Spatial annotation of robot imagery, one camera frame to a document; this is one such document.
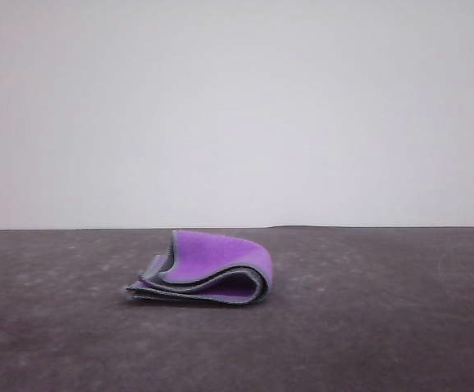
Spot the purple towel with grey hem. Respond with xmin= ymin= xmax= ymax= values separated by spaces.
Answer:
xmin=118 ymin=229 xmax=273 ymax=306

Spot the grey table cloth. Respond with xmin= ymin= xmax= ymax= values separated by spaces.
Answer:
xmin=0 ymin=223 xmax=474 ymax=392

